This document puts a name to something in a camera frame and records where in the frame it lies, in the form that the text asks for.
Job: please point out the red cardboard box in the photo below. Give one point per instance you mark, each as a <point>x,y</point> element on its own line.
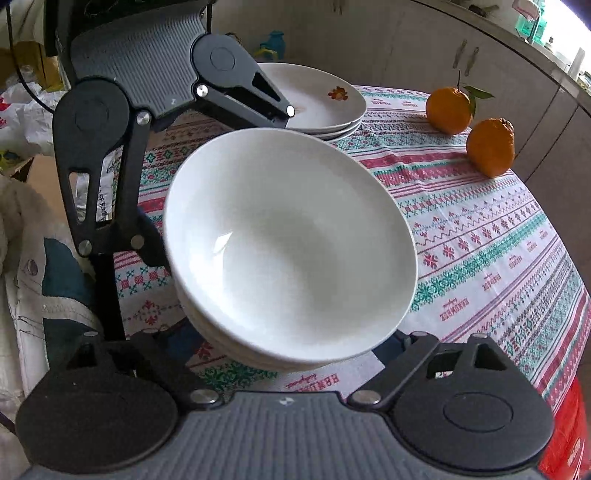
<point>567,456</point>

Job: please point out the teal bottle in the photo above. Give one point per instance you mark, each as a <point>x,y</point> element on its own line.
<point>273,49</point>

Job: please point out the white floral plate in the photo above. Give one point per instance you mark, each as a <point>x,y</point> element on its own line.
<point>322,102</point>

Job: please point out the wrinkled orange fruit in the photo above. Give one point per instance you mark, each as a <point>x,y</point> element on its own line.
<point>491,146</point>

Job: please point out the orange with green leaves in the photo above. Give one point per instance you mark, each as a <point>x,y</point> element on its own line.
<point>450,110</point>

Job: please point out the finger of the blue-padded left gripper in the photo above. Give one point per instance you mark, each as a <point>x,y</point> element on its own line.
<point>111,299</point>

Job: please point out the pink floral small bowl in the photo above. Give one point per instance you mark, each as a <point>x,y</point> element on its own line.
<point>233,349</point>

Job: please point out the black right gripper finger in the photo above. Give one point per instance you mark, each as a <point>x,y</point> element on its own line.
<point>393,347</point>

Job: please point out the white plate underneath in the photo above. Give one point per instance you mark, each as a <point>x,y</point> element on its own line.
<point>334,135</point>

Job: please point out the patterned christmas tablecloth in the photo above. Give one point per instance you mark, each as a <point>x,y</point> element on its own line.
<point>490,261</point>

